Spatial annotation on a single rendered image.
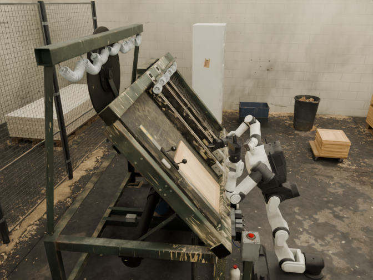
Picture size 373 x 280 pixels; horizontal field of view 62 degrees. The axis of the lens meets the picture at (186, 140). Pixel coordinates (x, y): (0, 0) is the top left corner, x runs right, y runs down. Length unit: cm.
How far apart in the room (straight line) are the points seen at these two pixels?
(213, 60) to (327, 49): 272
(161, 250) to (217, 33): 447
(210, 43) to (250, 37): 158
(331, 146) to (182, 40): 406
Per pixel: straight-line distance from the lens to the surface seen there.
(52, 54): 200
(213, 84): 622
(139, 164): 203
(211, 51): 612
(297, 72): 766
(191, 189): 235
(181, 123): 288
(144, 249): 244
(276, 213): 276
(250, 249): 234
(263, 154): 248
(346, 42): 776
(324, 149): 557
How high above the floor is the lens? 244
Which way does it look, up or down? 24 degrees down
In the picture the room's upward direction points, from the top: straight up
